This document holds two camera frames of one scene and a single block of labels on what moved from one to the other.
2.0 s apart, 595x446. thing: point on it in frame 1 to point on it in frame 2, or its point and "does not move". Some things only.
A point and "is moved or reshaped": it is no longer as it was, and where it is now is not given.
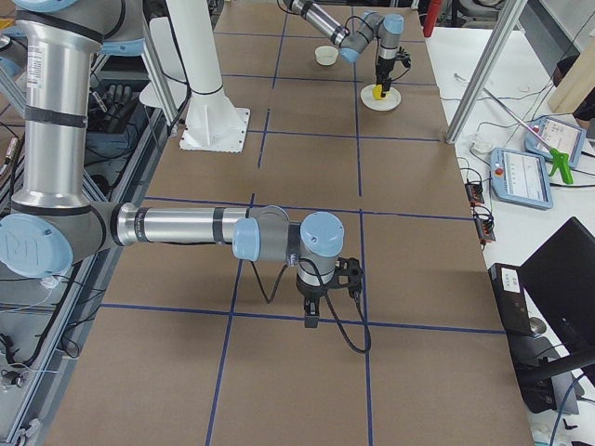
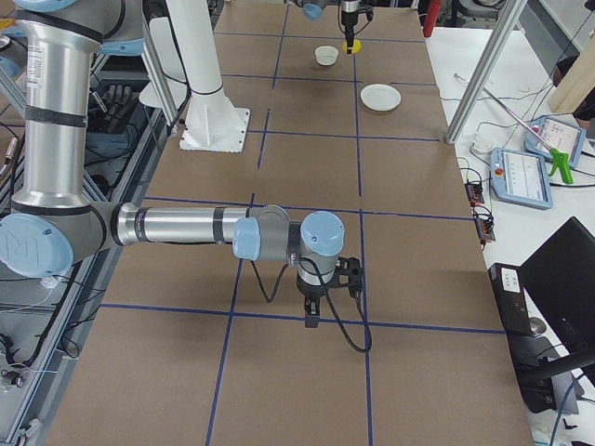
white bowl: x=326 y=55 does not move
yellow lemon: x=376 y=91 is moved or reshaped
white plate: x=390 y=101 does not move
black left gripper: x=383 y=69 to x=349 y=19
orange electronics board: x=474 y=191 does not move
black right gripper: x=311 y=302 does not move
